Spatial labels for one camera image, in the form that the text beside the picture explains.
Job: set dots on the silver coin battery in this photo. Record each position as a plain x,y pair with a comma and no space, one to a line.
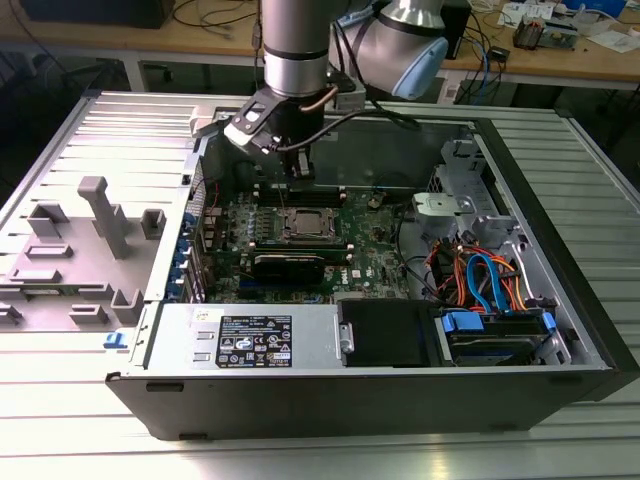
373,202

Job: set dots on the silver metal bracket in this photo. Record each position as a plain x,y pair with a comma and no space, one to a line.
425,205

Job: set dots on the black computer tower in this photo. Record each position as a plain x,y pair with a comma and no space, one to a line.
460,30

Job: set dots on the black monitor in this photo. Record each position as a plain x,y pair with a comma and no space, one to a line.
100,12

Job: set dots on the black plastic shroud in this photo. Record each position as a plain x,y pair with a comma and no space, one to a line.
385,335

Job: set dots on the blue disk carrier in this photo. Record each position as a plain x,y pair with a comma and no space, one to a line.
462,322

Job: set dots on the metal locking lever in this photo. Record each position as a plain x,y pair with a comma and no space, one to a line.
282,200
320,239

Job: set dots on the silver drive cage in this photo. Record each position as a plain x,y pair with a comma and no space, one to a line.
465,155

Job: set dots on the white papers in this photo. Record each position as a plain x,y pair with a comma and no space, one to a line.
520,12

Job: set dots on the white paper sheet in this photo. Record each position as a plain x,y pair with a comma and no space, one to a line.
617,42

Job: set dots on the silver power supply unit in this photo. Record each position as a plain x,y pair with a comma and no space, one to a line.
170,340

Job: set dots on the black RAM slot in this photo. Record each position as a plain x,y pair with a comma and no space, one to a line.
320,200
320,196
300,244
320,192
320,188

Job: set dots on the small black box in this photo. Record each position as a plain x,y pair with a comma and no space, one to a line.
500,54

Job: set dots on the blue plastic slot latch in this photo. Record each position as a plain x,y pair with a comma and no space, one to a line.
184,247
179,270
189,223
175,292

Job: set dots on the wooden desk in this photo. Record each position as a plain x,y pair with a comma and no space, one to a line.
560,62

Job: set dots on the grey parts rack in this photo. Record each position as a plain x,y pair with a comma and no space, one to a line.
75,280

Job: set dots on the black PC case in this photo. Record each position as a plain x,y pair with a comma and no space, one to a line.
350,405

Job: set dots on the silver CPU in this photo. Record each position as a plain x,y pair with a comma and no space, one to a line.
310,222

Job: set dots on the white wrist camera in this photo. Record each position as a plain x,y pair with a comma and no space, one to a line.
240,132

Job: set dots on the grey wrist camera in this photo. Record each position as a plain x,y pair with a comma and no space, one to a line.
350,97

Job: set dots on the finned cooler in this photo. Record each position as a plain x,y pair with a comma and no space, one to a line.
530,32

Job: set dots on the green motherboard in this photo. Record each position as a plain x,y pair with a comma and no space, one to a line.
372,260

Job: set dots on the graphics card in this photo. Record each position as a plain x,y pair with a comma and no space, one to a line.
290,270

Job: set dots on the grey electronic device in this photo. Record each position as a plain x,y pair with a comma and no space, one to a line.
562,30

